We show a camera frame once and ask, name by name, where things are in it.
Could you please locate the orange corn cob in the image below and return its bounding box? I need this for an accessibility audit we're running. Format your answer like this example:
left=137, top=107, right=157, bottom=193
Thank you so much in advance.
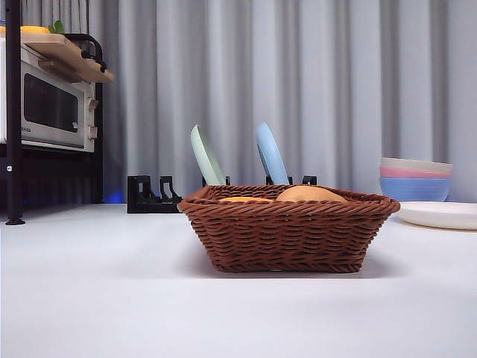
left=218, top=196, right=277, bottom=204

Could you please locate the tan potato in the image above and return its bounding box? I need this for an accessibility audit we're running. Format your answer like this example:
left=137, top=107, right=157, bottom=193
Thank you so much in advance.
left=276, top=185, right=350, bottom=204

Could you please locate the brown wicker basket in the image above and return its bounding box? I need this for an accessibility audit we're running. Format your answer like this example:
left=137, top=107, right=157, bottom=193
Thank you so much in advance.
left=177, top=183, right=402, bottom=274

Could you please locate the pale green plate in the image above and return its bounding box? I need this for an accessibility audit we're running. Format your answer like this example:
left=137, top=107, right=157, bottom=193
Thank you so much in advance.
left=190, top=124, right=227, bottom=186

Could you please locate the pale blue plate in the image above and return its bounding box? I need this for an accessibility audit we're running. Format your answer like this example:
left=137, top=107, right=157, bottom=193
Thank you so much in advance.
left=255, top=122, right=290, bottom=186

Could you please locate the black dish rack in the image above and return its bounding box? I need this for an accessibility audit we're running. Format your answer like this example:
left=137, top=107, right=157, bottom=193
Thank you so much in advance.
left=127, top=174, right=318, bottom=214

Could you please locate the grey curtain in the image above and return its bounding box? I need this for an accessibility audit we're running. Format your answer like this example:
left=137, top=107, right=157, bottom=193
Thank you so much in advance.
left=20, top=0, right=477, bottom=205

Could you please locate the pink bowl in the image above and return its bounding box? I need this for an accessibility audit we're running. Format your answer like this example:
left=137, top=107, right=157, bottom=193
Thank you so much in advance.
left=379, top=166, right=453, bottom=179

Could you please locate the blue bowl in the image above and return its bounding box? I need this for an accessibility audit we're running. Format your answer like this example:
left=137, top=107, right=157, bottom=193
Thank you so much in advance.
left=379, top=176, right=452, bottom=204

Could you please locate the cream bowl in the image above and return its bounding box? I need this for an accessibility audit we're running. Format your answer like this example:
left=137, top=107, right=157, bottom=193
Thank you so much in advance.
left=380, top=157, right=454, bottom=175

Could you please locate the white microwave oven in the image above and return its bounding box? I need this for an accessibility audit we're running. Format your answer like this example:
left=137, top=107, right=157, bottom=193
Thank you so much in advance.
left=0, top=39, right=96, bottom=153

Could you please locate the white flat plate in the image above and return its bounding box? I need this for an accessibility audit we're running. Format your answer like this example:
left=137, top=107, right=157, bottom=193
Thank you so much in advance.
left=397, top=201, right=477, bottom=230

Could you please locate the wooden cutting board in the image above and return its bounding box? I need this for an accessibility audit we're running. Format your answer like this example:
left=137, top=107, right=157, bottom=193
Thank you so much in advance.
left=20, top=33, right=116, bottom=84

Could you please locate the black metal shelf frame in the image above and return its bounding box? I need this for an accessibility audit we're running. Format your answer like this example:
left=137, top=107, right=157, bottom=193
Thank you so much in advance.
left=0, top=0, right=104, bottom=226

